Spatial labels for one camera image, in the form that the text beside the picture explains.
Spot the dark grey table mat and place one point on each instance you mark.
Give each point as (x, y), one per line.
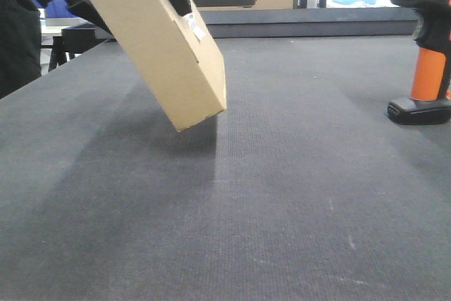
(302, 189)

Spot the blue plastic crate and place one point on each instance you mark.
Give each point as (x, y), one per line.
(55, 9)

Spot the white barcode label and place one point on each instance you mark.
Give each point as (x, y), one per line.
(192, 24)

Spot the small brown cardboard package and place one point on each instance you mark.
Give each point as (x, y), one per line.
(186, 76)

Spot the blue tray in background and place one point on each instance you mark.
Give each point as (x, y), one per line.
(358, 3)

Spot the orange black barcode scanner gun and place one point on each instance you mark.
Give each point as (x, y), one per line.
(429, 100)

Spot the black side table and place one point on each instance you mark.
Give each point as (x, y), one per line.
(68, 41)

